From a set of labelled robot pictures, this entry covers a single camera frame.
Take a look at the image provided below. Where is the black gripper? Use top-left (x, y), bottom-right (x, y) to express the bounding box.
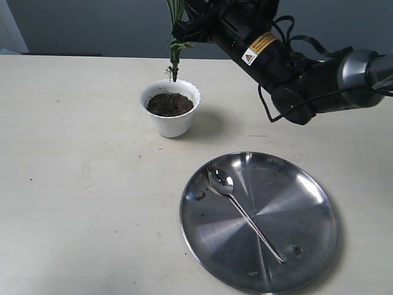
top-left (171, 1), bottom-right (315, 92)

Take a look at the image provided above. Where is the red artificial flower plant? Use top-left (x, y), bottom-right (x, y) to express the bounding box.
top-left (165, 0), bottom-right (193, 82)

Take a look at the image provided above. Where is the steel spork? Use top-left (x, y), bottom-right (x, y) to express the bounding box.
top-left (207, 166), bottom-right (287, 264)

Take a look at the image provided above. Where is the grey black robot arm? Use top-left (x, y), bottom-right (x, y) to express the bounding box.
top-left (172, 1), bottom-right (392, 125)

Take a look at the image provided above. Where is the white plastic flower pot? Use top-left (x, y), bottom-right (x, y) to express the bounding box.
top-left (140, 79), bottom-right (201, 138)

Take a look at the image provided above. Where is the dark soil in pot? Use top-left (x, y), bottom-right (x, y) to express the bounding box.
top-left (147, 93), bottom-right (194, 117)

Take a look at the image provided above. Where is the round steel plate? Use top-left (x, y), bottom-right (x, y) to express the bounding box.
top-left (179, 152), bottom-right (340, 294)

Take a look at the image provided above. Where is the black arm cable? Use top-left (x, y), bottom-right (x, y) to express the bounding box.
top-left (257, 15), bottom-right (393, 124)

